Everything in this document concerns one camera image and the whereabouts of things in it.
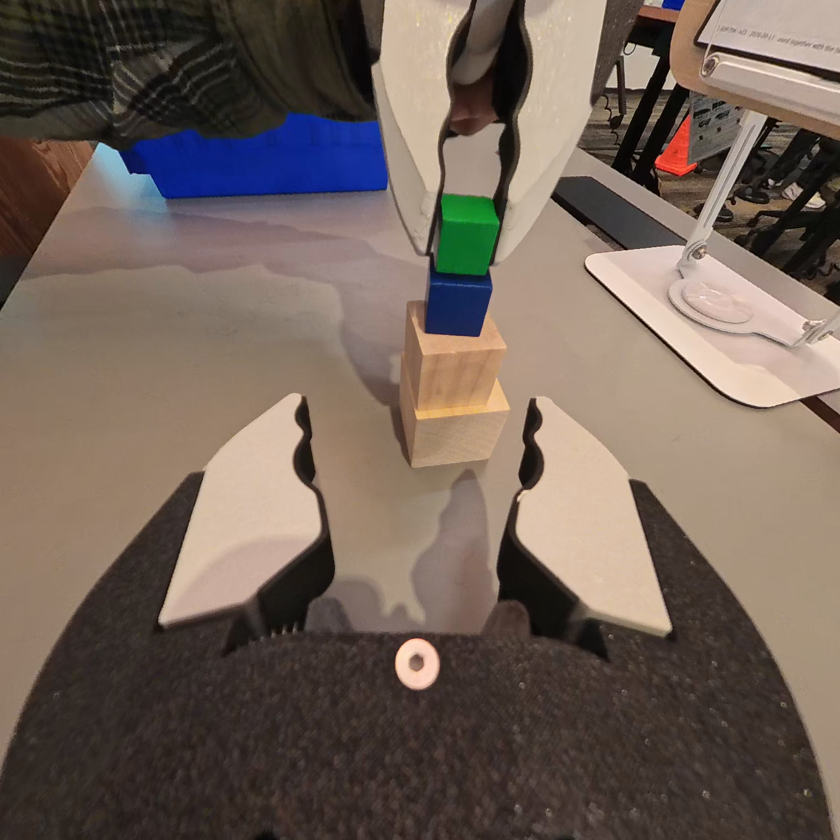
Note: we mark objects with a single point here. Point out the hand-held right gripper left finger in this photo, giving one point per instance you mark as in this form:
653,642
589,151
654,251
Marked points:
249,518

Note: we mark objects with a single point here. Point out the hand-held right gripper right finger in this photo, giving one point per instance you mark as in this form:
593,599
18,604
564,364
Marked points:
590,525

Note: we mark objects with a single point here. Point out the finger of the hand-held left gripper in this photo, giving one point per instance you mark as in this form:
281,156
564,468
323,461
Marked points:
410,111
551,105

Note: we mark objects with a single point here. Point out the green wooden cube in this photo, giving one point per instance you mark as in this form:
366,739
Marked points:
467,233

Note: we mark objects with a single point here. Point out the large natural wooden cube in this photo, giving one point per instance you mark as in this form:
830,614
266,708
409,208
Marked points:
453,433

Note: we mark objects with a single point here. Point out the blue wooden cube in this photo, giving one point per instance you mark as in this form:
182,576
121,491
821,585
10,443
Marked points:
458,305

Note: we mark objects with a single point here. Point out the small natural wooden cube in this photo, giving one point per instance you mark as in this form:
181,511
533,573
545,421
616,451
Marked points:
453,371

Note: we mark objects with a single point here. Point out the person's left forearm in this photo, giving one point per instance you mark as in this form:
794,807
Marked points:
164,65

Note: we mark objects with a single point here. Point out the person's left hand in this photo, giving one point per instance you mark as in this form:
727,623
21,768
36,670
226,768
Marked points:
469,108

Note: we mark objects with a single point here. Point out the black mat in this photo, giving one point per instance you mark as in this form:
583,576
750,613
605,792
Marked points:
610,210

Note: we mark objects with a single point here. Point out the orange traffic cone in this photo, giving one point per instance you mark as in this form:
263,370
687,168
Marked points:
679,151

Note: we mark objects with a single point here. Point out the large blue plastic bin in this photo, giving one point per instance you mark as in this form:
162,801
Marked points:
262,161

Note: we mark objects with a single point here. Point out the wooden instruction board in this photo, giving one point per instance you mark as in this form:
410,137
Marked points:
761,52

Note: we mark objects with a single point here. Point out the white document stand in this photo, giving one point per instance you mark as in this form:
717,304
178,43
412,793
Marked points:
715,315

